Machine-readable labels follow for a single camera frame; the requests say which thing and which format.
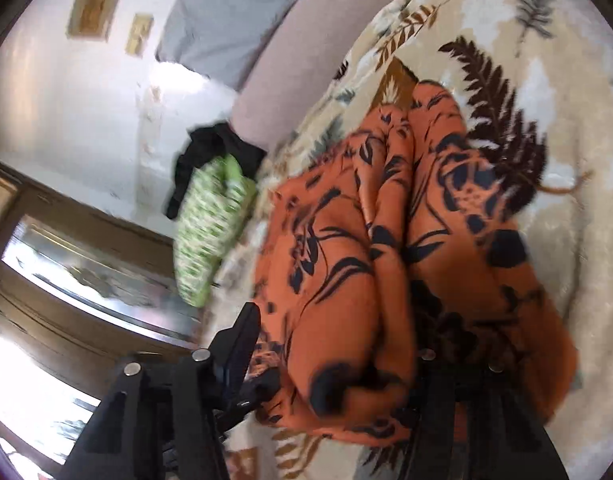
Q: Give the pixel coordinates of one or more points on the green white patterned pillow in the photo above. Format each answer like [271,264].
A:
[213,211]

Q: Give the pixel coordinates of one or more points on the wooden glass door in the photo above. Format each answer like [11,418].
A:
[80,291]

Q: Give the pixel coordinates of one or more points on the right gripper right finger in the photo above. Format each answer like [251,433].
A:
[468,415]

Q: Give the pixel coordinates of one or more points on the orange black floral blouse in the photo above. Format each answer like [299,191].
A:
[395,243]

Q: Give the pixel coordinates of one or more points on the grey pillow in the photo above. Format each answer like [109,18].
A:
[220,39]

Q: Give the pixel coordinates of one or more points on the cream leaf print blanket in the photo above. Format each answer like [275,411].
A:
[533,80]

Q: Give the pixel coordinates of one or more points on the black cloth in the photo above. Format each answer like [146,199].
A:
[205,144]

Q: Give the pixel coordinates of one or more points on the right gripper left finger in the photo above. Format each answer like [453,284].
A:
[162,420]

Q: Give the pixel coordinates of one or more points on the yellow wall switch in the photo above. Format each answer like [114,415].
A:
[139,34]

